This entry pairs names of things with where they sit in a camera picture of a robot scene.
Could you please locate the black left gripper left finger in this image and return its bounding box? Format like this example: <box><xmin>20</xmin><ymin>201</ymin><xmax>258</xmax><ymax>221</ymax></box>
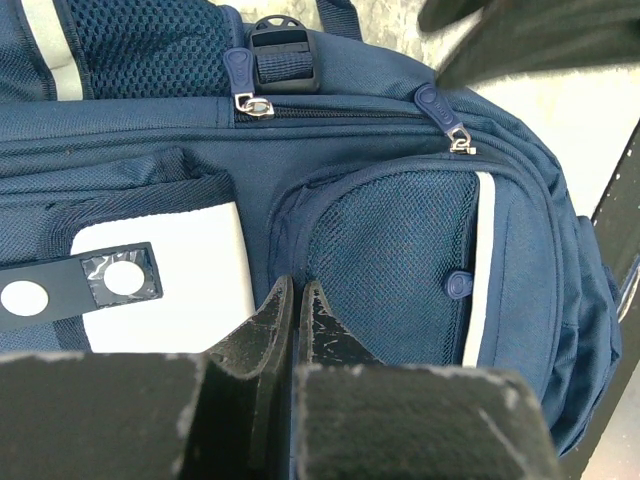
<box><xmin>178</xmin><ymin>276</ymin><xmax>295</xmax><ymax>479</ymax></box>

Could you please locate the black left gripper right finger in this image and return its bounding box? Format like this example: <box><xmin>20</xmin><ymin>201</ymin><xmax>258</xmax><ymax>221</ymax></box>
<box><xmin>294</xmin><ymin>281</ymin><xmax>561</xmax><ymax>479</ymax></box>

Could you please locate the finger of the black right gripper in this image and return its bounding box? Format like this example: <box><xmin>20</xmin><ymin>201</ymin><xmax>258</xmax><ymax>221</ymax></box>
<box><xmin>418</xmin><ymin>0</ymin><xmax>639</xmax><ymax>89</ymax></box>

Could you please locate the navy blue student backpack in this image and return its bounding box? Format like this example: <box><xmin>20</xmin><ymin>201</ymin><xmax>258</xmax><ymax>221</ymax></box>
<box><xmin>1</xmin><ymin>1</ymin><xmax>622</xmax><ymax>454</ymax></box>

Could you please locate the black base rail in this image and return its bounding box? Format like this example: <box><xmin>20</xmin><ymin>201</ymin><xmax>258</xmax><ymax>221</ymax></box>
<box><xmin>561</xmin><ymin>130</ymin><xmax>639</xmax><ymax>479</ymax></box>

